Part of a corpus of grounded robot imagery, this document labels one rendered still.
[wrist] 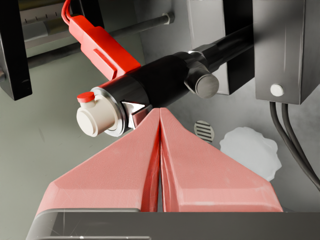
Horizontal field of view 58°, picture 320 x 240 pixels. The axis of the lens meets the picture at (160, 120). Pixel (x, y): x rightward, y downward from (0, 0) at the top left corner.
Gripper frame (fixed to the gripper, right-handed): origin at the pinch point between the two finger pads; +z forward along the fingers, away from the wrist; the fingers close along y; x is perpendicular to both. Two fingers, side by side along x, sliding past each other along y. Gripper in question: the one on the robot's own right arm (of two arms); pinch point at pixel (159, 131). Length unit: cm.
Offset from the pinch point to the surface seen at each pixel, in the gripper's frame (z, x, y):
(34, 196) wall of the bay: 18.5, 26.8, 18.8
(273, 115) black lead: 10.6, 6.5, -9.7
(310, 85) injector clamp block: 11.0, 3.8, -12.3
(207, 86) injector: 4.1, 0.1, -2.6
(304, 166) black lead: 5.4, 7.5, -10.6
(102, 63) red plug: 5.7, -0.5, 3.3
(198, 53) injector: 8.5, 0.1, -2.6
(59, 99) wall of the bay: 27.1, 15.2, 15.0
